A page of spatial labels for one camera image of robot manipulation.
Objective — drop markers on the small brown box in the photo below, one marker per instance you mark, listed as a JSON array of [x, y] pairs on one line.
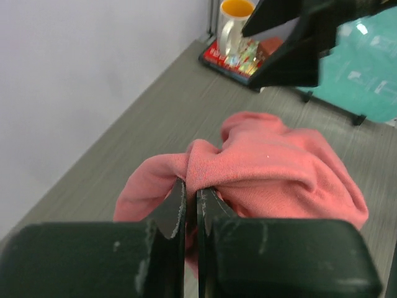
[[267, 47]]

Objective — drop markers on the red book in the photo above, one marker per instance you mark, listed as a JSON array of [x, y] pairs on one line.
[[239, 67]]

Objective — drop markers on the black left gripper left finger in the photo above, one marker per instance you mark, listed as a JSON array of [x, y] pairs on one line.
[[100, 259]]

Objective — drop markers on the white mug orange inside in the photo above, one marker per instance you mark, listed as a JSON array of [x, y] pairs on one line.
[[233, 14]]

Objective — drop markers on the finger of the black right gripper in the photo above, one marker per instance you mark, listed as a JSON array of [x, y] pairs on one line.
[[296, 61], [273, 18]]

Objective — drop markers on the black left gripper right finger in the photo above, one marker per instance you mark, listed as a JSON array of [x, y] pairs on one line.
[[259, 257]]

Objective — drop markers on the pink t-shirt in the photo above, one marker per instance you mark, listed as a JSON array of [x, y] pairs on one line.
[[263, 169]]

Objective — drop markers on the teal folding board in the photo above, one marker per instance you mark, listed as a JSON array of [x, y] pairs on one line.
[[359, 75]]

